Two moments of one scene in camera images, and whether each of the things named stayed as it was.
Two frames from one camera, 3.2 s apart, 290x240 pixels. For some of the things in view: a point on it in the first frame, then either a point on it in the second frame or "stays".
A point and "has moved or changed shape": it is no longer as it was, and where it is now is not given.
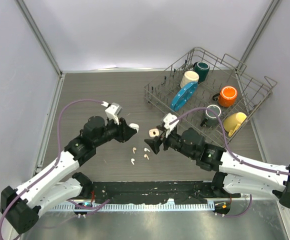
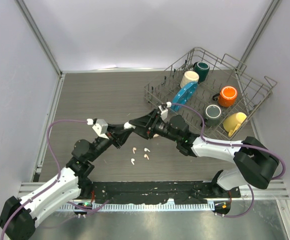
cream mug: (189, 76) stays
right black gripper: (155, 143) → (144, 123)
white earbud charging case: (134, 126) has moved or changed shape
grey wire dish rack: (208, 93) stays
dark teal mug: (202, 68) stays
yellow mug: (232, 121) stays
